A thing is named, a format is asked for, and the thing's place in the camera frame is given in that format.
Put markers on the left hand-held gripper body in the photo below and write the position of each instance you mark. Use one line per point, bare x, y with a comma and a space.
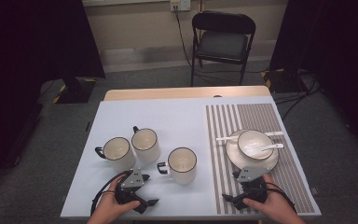
132, 179

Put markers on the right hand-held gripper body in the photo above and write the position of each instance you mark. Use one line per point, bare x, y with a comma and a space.
250, 174

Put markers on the white mug with black rim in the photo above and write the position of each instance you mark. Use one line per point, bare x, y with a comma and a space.
181, 160
118, 149
144, 140

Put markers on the person's left hand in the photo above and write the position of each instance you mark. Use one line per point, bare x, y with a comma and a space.
108, 208

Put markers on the person's right hand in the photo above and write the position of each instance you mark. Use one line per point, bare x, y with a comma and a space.
276, 208

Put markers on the white round plate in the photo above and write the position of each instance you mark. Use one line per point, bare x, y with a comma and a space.
234, 157

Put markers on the white ceramic spoon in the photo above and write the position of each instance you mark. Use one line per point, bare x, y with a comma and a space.
273, 146

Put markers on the white chopstick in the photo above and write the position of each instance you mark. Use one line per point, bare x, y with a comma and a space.
223, 138

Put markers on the white bowl with dark rim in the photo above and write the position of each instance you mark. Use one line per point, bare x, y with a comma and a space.
251, 137

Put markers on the grey striped placemat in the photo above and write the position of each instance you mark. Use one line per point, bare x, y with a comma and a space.
261, 118

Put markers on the light blue table mat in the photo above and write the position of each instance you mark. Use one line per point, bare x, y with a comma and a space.
167, 115

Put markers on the black stand base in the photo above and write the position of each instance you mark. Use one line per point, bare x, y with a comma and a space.
279, 81
74, 90

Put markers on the black folding chair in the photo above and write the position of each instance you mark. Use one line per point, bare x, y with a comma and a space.
222, 45

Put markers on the black curtain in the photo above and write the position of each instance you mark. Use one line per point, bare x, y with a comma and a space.
338, 46
28, 46

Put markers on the white wall socket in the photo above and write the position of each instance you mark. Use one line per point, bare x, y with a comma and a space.
183, 4

